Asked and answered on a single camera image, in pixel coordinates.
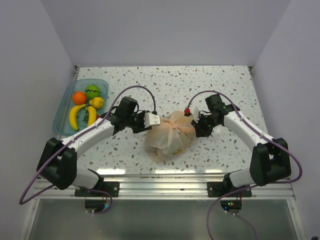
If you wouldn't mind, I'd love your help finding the fake yellow lemon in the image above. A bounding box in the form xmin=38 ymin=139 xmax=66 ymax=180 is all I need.
xmin=89 ymin=97 xmax=105 ymax=109

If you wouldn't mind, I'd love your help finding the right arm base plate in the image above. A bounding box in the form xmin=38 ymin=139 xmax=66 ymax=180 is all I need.
xmin=206 ymin=173 xmax=252 ymax=198

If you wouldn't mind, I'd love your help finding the aluminium rail frame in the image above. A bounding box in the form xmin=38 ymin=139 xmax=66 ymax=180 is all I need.
xmin=32 ymin=173 xmax=295 ymax=200

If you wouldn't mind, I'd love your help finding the round controller board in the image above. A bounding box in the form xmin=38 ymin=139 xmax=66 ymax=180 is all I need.
xmin=84 ymin=199 xmax=109 ymax=214
xmin=220 ymin=200 xmax=243 ymax=214

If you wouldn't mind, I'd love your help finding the blue plastic tray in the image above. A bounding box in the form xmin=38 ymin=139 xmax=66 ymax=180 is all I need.
xmin=53 ymin=78 xmax=109 ymax=136

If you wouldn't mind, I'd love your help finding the fake orange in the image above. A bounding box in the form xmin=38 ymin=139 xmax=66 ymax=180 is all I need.
xmin=72 ymin=91 xmax=87 ymax=105

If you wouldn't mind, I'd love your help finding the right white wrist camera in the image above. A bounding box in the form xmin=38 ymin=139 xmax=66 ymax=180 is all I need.
xmin=184 ymin=106 xmax=200 ymax=119

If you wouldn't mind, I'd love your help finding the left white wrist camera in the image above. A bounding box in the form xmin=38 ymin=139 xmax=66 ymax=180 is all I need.
xmin=144 ymin=112 xmax=161 ymax=128

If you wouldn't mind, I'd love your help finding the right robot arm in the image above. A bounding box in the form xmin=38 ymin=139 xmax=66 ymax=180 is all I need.
xmin=189 ymin=94 xmax=292 ymax=197

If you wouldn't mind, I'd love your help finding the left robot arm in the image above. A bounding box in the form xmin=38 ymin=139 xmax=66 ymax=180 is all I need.
xmin=37 ymin=96 xmax=160 ymax=197

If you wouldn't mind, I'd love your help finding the left round controller board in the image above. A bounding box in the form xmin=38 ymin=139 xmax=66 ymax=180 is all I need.
xmin=84 ymin=199 xmax=109 ymax=214

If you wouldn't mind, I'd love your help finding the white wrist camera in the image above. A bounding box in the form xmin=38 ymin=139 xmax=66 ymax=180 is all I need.
xmin=184 ymin=106 xmax=200 ymax=119
xmin=144 ymin=112 xmax=161 ymax=128

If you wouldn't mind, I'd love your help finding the orange plastic bag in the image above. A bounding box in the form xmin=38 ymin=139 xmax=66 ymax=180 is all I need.
xmin=144 ymin=111 xmax=196 ymax=162

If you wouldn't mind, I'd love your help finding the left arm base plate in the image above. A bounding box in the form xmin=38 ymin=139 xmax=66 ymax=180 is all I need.
xmin=74 ymin=181 xmax=120 ymax=198

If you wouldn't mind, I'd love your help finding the fake green apple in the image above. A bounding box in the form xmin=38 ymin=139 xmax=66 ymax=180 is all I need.
xmin=85 ymin=84 xmax=101 ymax=100

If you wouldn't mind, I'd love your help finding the right round controller board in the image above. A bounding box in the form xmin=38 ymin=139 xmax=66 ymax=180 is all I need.
xmin=220 ymin=200 xmax=243 ymax=214

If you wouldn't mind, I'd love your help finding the fake yellow banana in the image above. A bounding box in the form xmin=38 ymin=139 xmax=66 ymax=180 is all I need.
xmin=85 ymin=105 xmax=97 ymax=127
xmin=68 ymin=104 xmax=86 ymax=131

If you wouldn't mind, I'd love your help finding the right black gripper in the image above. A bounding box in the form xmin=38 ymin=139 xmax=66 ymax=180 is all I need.
xmin=191 ymin=112 xmax=221 ymax=138

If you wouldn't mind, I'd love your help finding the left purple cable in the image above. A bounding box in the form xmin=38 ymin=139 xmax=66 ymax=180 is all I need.
xmin=19 ymin=85 xmax=158 ymax=205

